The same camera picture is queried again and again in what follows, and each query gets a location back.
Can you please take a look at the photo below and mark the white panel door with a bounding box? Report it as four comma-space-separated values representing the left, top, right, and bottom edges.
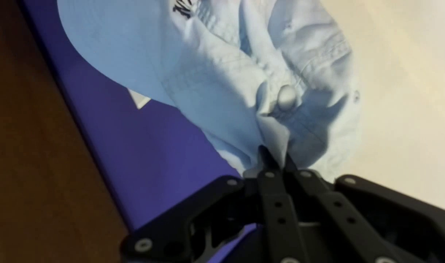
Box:
323, 0, 445, 208

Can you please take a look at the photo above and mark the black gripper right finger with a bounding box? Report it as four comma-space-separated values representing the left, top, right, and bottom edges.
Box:
284, 156, 423, 263

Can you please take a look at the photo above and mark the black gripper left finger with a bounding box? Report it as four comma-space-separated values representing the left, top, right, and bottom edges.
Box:
256, 146, 306, 263

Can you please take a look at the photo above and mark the brown wooden chest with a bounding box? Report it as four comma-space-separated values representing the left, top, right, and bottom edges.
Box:
0, 0, 125, 263

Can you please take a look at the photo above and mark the white baseball cap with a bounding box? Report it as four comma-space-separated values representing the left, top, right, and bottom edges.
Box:
56, 0, 360, 175

